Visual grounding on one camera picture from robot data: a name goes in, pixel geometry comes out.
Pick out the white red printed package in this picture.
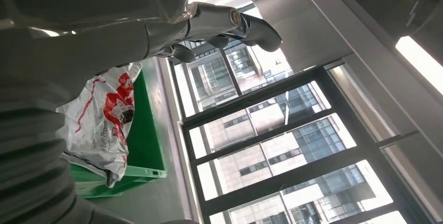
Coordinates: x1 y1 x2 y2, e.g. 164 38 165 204
55 62 143 189

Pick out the green plastic crate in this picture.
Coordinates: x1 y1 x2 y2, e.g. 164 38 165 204
69 70 168 199

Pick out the ceiling light strip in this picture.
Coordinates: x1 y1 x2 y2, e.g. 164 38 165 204
395 35 443 96

